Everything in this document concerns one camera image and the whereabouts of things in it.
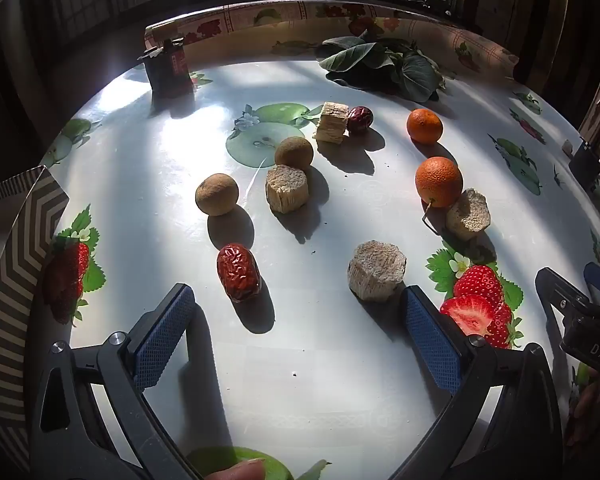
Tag green leafy sprig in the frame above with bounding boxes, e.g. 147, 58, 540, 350
318, 35, 447, 104

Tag red dried date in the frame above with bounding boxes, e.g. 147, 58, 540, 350
216, 243, 262, 303
348, 106, 374, 136

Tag person's left hand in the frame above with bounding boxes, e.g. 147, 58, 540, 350
207, 459, 267, 480

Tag black box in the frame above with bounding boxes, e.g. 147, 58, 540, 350
568, 140, 600, 192

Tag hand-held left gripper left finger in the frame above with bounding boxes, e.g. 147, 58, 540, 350
30, 284, 201, 480

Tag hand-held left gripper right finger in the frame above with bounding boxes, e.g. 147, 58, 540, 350
387, 285, 563, 480

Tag beige puffed cake piece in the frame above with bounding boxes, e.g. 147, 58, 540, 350
445, 188, 491, 241
265, 164, 309, 215
347, 240, 407, 303
313, 101, 350, 144

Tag striped cardboard box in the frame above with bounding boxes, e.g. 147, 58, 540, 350
0, 166, 71, 431

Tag orange tangerine with stem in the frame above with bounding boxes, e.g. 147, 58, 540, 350
415, 156, 464, 222

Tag brown longan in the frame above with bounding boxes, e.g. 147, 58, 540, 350
274, 136, 314, 171
195, 173, 240, 217

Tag black small container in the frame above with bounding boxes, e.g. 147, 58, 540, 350
144, 39, 197, 100

